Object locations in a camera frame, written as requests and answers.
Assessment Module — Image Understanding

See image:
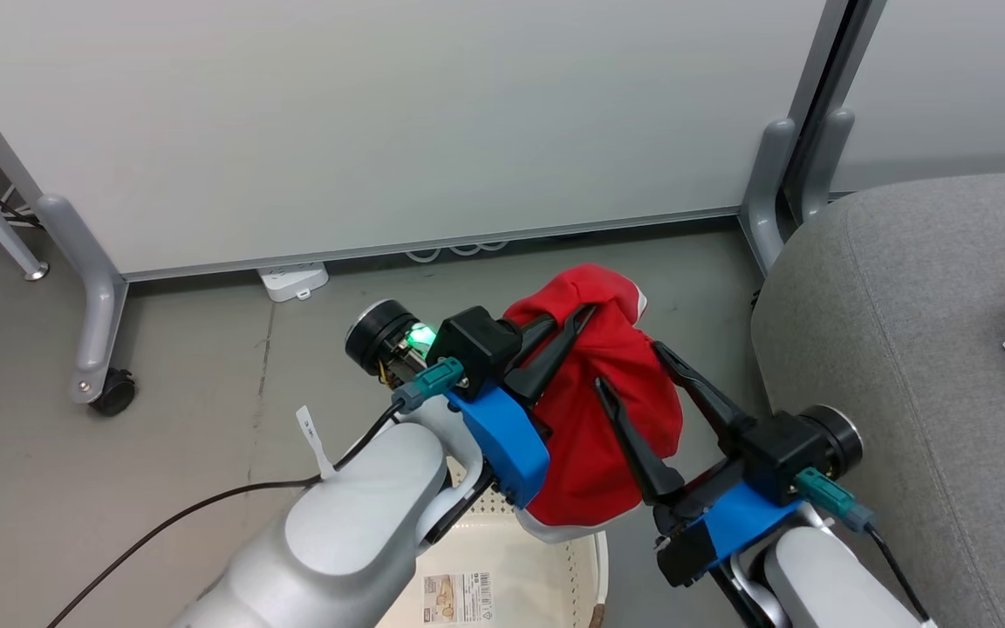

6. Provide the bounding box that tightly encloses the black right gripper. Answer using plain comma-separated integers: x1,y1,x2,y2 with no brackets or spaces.
596,341,864,508

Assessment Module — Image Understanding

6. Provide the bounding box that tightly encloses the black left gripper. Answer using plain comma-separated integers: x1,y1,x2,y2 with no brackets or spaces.
345,299,598,407

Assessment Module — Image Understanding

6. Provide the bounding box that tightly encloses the red and white garment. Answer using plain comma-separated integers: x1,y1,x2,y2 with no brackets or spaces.
502,263,686,544

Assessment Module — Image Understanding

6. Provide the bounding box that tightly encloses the grey fabric sofa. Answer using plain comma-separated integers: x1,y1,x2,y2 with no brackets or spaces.
750,171,1005,628

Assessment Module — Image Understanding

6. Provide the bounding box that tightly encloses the cream plastic laundry basket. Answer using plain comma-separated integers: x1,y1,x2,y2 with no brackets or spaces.
375,457,611,628

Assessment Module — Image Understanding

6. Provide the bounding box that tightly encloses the grey partition foot without caster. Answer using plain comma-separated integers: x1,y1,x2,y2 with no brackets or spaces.
738,119,797,276

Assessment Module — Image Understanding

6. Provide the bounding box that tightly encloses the white power strip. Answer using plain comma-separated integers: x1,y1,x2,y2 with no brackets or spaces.
257,261,331,304

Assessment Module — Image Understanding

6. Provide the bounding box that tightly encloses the large white partition panel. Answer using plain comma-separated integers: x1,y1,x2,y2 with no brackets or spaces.
0,0,831,283

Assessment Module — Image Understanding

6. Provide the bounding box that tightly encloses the grey foot of narrow panel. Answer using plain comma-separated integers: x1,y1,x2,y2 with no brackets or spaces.
803,106,856,224

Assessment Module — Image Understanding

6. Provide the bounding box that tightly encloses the black caster wheel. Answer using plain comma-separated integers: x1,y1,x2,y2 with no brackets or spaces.
87,367,138,418

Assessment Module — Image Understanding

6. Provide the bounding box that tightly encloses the narrow white partition panel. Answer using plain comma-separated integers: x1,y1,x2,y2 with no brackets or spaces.
829,0,1005,195

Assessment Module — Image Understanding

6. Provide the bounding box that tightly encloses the grey partition foot with caster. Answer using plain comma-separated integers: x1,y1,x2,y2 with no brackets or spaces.
35,193,130,406

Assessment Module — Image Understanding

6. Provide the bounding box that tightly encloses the coiled white cable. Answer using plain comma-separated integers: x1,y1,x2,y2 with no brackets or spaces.
404,239,511,263

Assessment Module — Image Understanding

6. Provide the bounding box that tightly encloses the white paper cable tag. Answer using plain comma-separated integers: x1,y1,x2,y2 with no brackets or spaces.
295,405,337,480

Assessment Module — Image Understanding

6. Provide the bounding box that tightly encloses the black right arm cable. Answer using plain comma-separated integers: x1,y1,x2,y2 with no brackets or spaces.
794,466,933,625

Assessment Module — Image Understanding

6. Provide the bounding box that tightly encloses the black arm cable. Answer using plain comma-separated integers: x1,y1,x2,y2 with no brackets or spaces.
794,466,933,625
47,358,465,628

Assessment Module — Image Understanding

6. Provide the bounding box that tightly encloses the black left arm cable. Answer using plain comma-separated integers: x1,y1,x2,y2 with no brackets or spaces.
47,358,465,628

